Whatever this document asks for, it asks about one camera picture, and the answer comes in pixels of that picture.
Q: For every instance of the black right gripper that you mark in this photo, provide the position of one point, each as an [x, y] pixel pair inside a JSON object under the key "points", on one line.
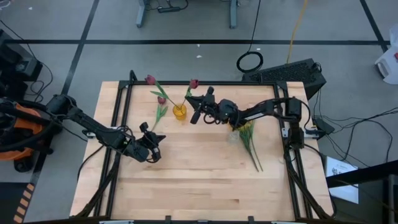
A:
{"points": [[222, 110]]}

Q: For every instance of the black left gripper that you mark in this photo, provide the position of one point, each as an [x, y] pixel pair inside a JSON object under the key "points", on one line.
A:
{"points": [[144, 149]]}

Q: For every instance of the red artificial tulip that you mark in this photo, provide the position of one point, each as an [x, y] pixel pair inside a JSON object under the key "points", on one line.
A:
{"points": [[161, 100], [150, 79], [194, 84]]}

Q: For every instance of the yellow artificial tulip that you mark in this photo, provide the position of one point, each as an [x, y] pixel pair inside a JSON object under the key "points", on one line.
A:
{"points": [[252, 132]]}

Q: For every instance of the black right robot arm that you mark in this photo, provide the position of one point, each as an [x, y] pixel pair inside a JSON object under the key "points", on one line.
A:
{"points": [[264, 112]]}

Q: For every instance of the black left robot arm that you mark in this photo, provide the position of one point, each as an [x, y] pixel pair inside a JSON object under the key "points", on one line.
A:
{"points": [[93, 127]]}

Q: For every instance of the yellow glass vase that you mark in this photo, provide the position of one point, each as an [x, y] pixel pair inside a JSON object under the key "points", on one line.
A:
{"points": [[179, 112]]}

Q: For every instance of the clear glass vase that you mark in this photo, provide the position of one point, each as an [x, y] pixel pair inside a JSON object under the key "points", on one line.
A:
{"points": [[234, 137]]}

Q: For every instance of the grey desk leg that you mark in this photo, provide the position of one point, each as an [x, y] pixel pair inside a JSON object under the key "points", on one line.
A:
{"points": [[140, 14], [233, 14]]}

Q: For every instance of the black power strip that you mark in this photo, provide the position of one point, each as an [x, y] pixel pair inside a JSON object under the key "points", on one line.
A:
{"points": [[169, 9]]}

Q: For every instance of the black power adapter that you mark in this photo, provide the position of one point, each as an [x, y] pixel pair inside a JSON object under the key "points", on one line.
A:
{"points": [[323, 126]]}

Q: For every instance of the orange and black vacuum cleaner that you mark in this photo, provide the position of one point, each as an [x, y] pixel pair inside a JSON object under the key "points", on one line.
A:
{"points": [[15, 154]]}

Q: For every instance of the white printed paper sheet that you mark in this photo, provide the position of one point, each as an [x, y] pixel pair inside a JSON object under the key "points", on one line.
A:
{"points": [[337, 166]]}

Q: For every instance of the black equipment case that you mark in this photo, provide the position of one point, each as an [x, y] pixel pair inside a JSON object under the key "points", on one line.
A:
{"points": [[18, 65]]}

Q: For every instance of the black desk edge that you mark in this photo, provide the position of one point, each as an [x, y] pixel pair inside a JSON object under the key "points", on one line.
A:
{"points": [[373, 172]]}

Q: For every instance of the black metal table frame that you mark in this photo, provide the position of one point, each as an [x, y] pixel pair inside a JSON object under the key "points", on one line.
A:
{"points": [[171, 82]]}

